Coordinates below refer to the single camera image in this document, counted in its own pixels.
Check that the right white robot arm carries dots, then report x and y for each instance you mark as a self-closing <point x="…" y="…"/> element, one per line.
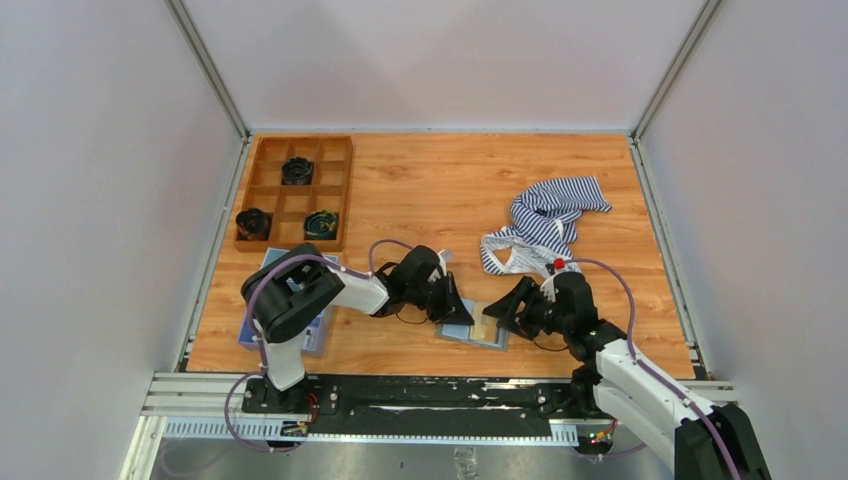
<point x="695" y="437"/>

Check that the black rolled belt left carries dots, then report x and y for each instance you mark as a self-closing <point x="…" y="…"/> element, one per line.
<point x="253" y="224"/>

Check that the gold credit card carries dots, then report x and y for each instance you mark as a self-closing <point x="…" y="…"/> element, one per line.
<point x="486" y="331"/>

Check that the striped blue white cloth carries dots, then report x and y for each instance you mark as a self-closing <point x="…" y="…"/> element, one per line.
<point x="542" y="226"/>

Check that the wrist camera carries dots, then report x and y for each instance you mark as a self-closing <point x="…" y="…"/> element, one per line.
<point x="445" y="255"/>
<point x="547" y="287"/>

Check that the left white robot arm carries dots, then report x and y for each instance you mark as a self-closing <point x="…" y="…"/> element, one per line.
<point x="284" y="297"/>

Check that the grey card holder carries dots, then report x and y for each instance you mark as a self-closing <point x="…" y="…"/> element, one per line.
<point x="460" y="333"/>

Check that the blue green rolled belt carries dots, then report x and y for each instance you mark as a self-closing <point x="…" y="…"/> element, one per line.
<point x="321" y="225"/>

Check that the black rolled belt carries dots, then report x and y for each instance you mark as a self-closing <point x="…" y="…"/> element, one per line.
<point x="253" y="224"/>
<point x="297" y="171"/>

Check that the wooden compartment tray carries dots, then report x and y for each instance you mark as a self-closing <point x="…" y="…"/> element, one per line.
<point x="330" y="189"/>

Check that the light blue box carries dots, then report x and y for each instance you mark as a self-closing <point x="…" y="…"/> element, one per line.
<point x="316" y="333"/>

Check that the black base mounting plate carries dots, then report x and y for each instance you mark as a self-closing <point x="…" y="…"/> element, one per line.
<point x="420" y="406"/>

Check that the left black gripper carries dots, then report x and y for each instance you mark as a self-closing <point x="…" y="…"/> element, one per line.
<point x="451" y="308"/>

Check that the black rolled belt top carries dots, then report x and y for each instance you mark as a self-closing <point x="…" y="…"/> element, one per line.
<point x="297" y="171"/>

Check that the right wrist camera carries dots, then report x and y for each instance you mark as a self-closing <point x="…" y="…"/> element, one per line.
<point x="547" y="287"/>

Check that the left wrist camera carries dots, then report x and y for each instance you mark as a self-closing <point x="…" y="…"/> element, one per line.
<point x="445" y="255"/>

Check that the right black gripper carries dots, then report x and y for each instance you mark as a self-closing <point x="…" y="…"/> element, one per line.
<point x="506" y="309"/>

